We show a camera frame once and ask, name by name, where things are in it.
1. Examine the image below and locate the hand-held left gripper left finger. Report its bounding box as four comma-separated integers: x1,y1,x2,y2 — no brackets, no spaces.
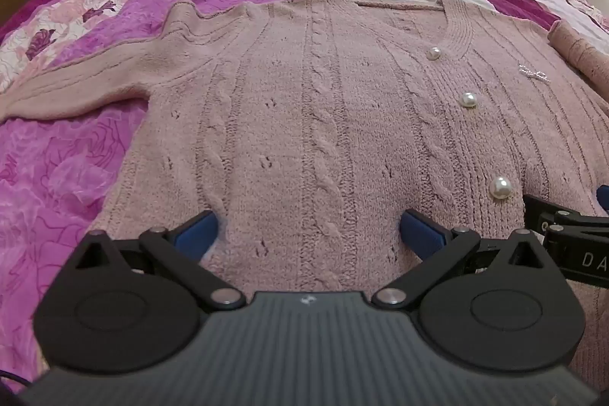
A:
73,210,247,312

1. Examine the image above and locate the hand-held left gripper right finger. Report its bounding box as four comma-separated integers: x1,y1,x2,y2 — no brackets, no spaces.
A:
370,209,549,310

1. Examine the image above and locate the pink knitted cardigan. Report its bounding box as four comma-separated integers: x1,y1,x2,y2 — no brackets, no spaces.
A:
0,0,609,388

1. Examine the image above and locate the pink floral bedspread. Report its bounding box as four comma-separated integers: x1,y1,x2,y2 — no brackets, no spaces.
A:
0,0,609,388

